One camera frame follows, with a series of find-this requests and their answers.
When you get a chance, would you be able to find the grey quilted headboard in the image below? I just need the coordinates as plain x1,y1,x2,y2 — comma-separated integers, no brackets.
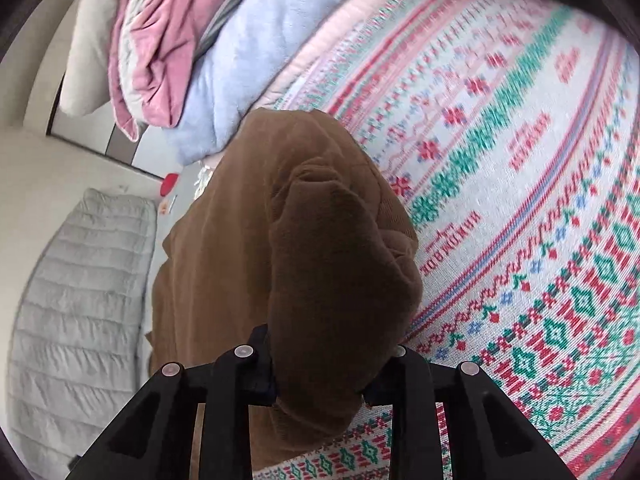
6,188,156,479

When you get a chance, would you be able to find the red small object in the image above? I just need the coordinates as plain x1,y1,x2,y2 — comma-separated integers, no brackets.
160,172,179,197

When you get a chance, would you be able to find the brown coat with fur collar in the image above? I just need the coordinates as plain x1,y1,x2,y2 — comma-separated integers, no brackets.
151,108,422,469

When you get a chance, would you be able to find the pink velvet quilt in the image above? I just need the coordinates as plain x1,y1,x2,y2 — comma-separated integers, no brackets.
108,0,242,142

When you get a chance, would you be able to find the light blue fleece blanket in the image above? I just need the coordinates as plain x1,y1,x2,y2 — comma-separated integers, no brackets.
164,0,344,166

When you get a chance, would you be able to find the patterned knit blanket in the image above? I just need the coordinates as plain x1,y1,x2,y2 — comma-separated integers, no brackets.
259,0,639,479

